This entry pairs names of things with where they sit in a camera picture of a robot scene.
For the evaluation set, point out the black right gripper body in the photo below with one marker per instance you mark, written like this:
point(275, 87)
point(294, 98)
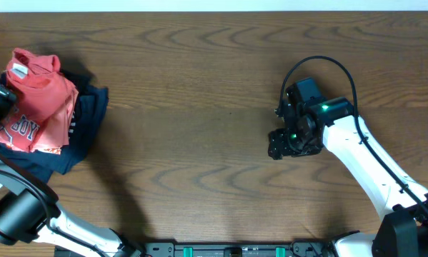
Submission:
point(294, 142)

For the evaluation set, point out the red t-shirt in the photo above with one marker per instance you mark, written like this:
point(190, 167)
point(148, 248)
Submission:
point(41, 89)

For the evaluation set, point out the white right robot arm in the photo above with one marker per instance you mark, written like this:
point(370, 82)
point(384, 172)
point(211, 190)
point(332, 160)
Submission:
point(400, 202)

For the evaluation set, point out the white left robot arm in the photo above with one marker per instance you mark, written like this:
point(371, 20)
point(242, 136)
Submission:
point(30, 212)

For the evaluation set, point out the folded pink shirt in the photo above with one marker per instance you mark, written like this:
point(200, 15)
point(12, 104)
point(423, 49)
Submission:
point(55, 131)

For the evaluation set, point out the folded navy Maxxis shirt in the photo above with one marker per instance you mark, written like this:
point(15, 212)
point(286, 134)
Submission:
point(89, 112)

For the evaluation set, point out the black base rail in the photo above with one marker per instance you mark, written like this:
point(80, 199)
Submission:
point(295, 249)

